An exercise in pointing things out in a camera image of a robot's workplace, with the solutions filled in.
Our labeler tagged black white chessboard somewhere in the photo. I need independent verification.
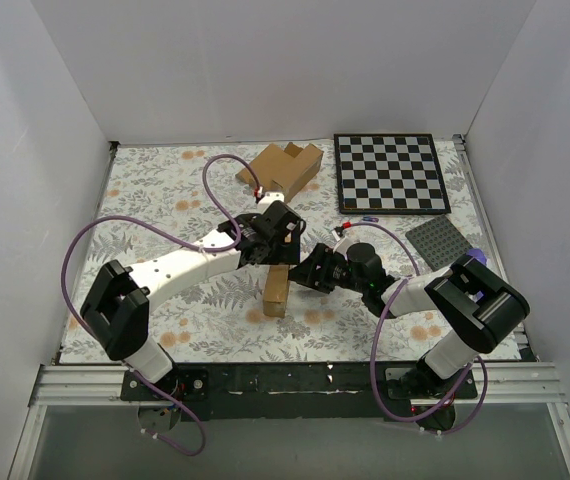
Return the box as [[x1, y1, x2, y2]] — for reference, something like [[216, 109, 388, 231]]
[[333, 133, 451, 216]]

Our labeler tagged open brown cardboard box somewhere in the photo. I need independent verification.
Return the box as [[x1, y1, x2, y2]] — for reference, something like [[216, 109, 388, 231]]
[[250, 142, 323, 202]]

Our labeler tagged grey studded baseplate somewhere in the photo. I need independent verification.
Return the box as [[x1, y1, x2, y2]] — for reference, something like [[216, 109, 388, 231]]
[[406, 215, 472, 271]]

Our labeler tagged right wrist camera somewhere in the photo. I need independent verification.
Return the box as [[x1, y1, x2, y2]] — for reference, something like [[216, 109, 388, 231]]
[[332, 222, 354, 256]]

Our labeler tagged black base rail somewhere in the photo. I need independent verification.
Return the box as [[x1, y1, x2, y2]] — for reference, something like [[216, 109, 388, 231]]
[[119, 360, 481, 424]]

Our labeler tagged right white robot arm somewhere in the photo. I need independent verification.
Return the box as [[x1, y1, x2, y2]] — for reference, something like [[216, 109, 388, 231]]
[[289, 243, 530, 398]]

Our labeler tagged purple toy microphone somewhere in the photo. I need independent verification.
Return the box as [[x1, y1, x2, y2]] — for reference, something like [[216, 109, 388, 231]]
[[466, 248, 487, 265]]

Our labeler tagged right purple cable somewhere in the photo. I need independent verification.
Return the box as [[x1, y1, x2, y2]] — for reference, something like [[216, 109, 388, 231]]
[[349, 222, 489, 434]]

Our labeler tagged brown cardboard box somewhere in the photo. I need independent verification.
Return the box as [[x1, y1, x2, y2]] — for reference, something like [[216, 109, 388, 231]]
[[250, 142, 323, 202], [262, 265, 290, 318]]

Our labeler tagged floral table mat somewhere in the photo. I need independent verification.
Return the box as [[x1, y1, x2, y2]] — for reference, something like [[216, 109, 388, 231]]
[[59, 140, 490, 364]]

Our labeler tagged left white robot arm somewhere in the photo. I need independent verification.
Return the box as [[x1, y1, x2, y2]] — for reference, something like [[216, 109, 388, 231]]
[[80, 200, 306, 400]]

